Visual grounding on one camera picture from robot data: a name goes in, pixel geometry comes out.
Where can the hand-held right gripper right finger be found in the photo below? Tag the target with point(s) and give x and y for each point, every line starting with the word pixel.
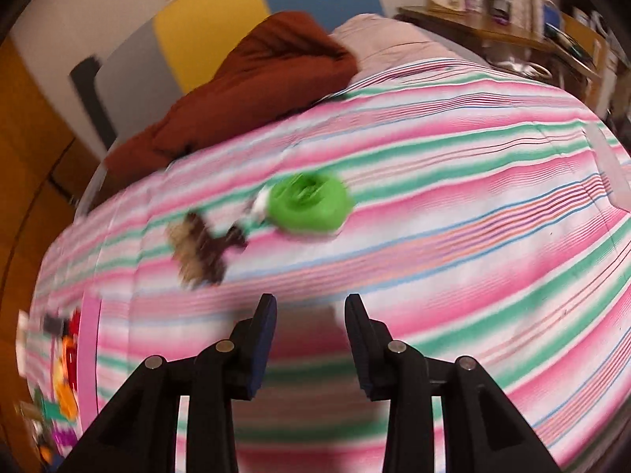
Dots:
pixel 362 350

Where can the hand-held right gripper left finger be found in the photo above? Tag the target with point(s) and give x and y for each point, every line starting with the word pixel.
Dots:
pixel 261 350

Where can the brown wooden massage brush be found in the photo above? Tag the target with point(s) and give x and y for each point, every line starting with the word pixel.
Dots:
pixel 202 251

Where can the green white plastic toy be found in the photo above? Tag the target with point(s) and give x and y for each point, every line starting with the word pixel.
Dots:
pixel 305 202

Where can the white tray with pink rim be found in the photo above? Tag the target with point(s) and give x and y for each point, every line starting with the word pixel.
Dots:
pixel 88 354

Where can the red block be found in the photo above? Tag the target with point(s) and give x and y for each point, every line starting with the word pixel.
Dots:
pixel 74 325

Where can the orange plastic toy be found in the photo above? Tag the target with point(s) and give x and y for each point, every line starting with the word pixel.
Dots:
pixel 65 389

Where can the grey block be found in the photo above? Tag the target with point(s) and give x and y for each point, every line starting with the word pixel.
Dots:
pixel 52 322

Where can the purple fuzzy toy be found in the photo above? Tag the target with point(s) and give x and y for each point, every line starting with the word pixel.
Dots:
pixel 64 436

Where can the pink green striped blanket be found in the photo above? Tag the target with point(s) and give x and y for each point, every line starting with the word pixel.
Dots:
pixel 443 182

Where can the brown quilted duvet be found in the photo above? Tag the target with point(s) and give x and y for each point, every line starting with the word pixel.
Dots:
pixel 246 88

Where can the black rolled mat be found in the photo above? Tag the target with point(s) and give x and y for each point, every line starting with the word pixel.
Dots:
pixel 91 98

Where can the wooden panel wardrobe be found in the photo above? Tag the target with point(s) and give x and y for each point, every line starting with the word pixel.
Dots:
pixel 24 157

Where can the pale pink pillow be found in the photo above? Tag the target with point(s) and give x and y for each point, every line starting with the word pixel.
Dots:
pixel 394 39

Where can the grey yellow blue headboard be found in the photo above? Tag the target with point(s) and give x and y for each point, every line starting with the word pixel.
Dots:
pixel 197 34

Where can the wooden shelf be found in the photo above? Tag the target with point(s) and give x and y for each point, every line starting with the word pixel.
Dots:
pixel 493 34

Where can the brown cardboard box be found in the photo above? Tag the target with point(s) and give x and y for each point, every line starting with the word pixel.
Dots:
pixel 586 39

